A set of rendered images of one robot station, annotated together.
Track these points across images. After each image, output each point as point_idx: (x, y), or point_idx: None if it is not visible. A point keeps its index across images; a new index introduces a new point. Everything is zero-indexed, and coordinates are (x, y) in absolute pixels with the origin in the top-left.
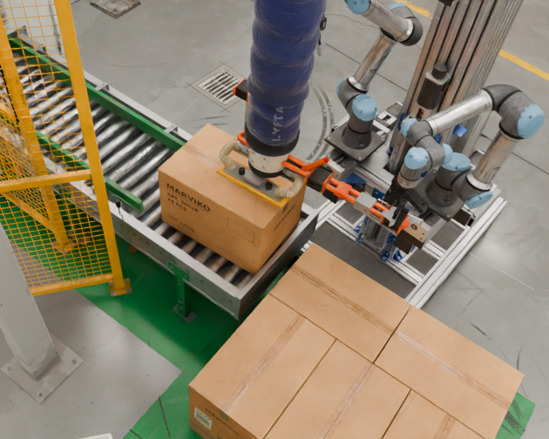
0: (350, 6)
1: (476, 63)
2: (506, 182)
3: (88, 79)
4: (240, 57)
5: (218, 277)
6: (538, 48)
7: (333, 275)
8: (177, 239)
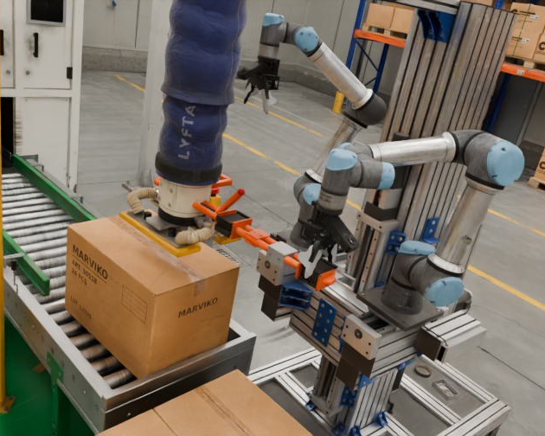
0: (297, 39)
1: (441, 126)
2: (512, 400)
3: (67, 194)
4: (240, 242)
5: (92, 370)
6: None
7: (249, 409)
8: (70, 330)
